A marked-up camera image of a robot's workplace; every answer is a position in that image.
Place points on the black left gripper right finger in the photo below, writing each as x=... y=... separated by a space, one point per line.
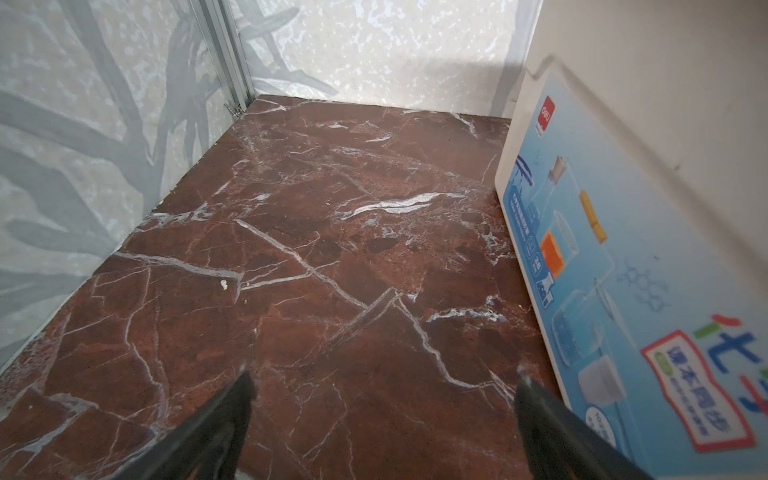
x=558 y=445

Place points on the aluminium frame corner post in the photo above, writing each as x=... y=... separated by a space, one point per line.
x=219 y=30

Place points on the white plastic storage bin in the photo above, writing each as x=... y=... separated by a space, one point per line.
x=633 y=183

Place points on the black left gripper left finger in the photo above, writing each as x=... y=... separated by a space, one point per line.
x=207 y=445

